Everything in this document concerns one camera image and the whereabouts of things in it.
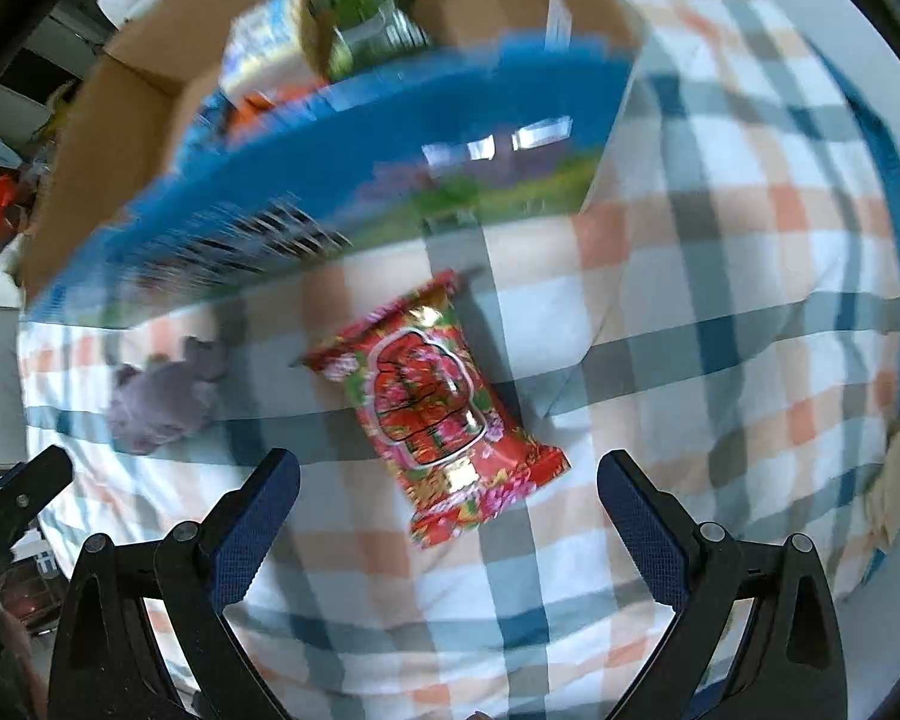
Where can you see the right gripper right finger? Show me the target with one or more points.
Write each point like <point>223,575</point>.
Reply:
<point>754,633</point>

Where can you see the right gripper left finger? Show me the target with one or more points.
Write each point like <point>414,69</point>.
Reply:
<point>107,662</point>

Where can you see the orange snack packet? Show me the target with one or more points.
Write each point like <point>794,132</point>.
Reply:
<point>248,114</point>

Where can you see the green snack packet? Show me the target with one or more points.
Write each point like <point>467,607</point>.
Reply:
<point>363,34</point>

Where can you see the purple plush cloth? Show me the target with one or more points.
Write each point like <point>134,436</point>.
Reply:
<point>168,399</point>

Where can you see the wooden board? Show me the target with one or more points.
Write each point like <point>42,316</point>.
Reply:
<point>882,500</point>

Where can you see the checkered plaid blanket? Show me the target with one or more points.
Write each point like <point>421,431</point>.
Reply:
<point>727,309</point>

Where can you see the red snack packet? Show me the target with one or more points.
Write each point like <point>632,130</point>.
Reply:
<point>408,371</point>

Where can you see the open cardboard box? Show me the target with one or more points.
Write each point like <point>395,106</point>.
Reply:
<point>149,206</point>

